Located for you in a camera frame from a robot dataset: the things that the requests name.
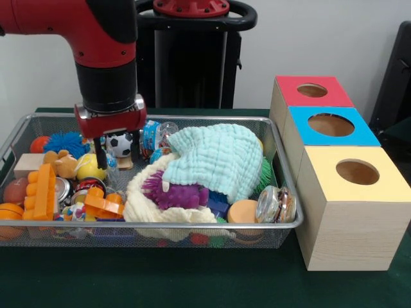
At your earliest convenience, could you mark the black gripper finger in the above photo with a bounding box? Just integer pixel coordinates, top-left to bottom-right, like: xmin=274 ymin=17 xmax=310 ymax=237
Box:
xmin=92 ymin=136 xmax=109 ymax=170
xmin=130 ymin=128 xmax=141 ymax=163

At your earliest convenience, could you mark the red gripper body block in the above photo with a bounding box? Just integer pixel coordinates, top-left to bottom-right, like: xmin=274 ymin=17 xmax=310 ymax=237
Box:
xmin=74 ymin=94 xmax=148 ymax=139

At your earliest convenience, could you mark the crushed clear plastic bottle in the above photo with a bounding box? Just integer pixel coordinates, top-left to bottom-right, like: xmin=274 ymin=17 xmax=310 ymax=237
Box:
xmin=139 ymin=119 xmax=179 ymax=158

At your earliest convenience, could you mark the mint green waffle cloth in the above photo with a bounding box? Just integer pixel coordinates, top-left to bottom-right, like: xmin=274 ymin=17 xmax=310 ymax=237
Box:
xmin=162 ymin=124 xmax=264 ymax=205

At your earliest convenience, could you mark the wooden box with three holes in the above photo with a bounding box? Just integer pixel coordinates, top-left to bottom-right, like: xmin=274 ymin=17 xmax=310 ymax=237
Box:
xmin=268 ymin=75 xmax=411 ymax=272

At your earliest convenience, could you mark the small black white soccer ball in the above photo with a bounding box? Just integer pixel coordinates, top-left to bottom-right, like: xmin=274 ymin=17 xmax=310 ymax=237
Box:
xmin=105 ymin=132 xmax=134 ymax=158

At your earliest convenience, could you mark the yellow smiley face ball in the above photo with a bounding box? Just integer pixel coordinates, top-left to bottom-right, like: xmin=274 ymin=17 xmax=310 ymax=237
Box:
xmin=76 ymin=153 xmax=107 ymax=181

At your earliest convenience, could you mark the blue spiky rubber ball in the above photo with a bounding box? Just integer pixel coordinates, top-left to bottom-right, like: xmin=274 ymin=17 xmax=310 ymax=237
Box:
xmin=43 ymin=131 xmax=91 ymax=160

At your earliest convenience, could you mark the brown plush monkey toy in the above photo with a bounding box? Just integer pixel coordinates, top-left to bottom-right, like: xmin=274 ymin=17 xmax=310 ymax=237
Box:
xmin=43 ymin=150 xmax=79 ymax=180

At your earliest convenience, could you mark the cream knitted cloth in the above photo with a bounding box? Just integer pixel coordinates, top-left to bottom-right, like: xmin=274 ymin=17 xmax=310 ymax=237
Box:
xmin=123 ymin=153 xmax=219 ymax=241

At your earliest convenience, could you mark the purple spiky monster toy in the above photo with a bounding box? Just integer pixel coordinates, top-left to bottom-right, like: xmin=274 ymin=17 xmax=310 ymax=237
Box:
xmin=142 ymin=171 xmax=210 ymax=211

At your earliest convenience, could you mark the long orange building block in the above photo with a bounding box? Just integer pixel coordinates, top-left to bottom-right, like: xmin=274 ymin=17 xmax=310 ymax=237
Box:
xmin=21 ymin=163 xmax=57 ymax=221

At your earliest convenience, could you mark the dark green table cloth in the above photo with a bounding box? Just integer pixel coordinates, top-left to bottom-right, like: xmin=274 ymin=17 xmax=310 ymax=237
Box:
xmin=0 ymin=107 xmax=411 ymax=308

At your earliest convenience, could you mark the black upright panel on stand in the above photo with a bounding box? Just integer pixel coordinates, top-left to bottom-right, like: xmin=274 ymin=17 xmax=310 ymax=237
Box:
xmin=369 ymin=21 xmax=411 ymax=135

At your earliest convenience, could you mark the shallow wire mesh bin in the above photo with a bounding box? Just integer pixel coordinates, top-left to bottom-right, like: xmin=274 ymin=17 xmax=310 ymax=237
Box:
xmin=0 ymin=112 xmax=304 ymax=250

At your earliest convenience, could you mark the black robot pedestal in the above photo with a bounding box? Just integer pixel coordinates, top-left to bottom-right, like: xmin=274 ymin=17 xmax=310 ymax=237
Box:
xmin=134 ymin=0 xmax=258 ymax=109

